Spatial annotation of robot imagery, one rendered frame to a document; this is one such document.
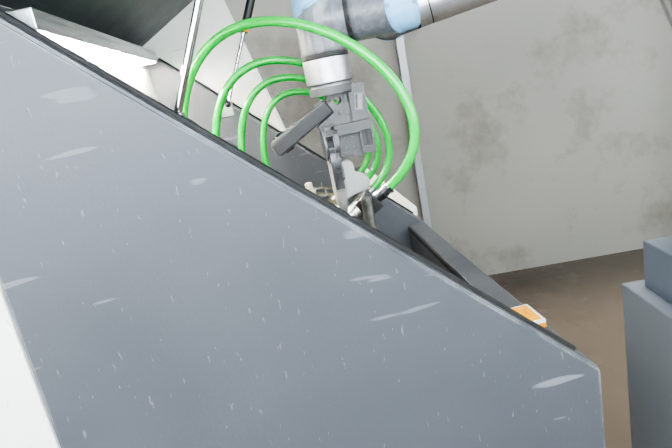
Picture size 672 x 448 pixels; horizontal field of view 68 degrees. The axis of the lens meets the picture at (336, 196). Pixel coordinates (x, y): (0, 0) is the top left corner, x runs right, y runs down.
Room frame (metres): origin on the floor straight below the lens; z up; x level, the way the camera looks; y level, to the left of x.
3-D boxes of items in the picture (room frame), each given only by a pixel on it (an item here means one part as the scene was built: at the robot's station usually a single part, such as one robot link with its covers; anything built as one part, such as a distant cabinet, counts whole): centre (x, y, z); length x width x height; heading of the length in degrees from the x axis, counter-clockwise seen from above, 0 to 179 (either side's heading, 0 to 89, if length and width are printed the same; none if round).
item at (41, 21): (0.79, 0.30, 1.43); 0.54 x 0.03 x 0.02; 5
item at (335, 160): (0.80, -0.01, 1.19); 0.05 x 0.02 x 0.09; 5
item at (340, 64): (0.82, -0.02, 1.33); 0.08 x 0.08 x 0.05
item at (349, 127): (0.82, -0.03, 1.25); 0.09 x 0.08 x 0.12; 95
